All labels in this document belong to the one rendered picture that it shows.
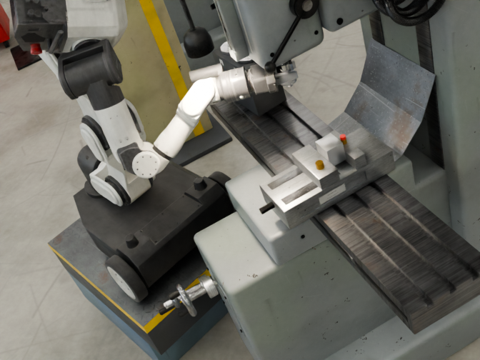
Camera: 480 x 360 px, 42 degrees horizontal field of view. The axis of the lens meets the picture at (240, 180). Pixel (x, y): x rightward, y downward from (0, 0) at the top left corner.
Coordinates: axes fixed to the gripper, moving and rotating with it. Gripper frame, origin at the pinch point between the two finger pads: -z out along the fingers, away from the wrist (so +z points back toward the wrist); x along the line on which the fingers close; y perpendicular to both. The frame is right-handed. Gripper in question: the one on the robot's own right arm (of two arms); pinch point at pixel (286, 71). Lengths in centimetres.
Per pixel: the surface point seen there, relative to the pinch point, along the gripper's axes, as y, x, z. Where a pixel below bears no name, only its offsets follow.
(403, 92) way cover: 21.5, 7.6, -32.1
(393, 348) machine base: 103, -24, -13
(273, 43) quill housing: -15.1, -11.1, 0.7
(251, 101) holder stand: 23.5, 27.0, 14.4
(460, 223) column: 70, -5, -43
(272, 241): 38.6, -24.8, 15.1
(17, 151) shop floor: 126, 201, 198
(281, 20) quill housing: -20.1, -9.8, -2.4
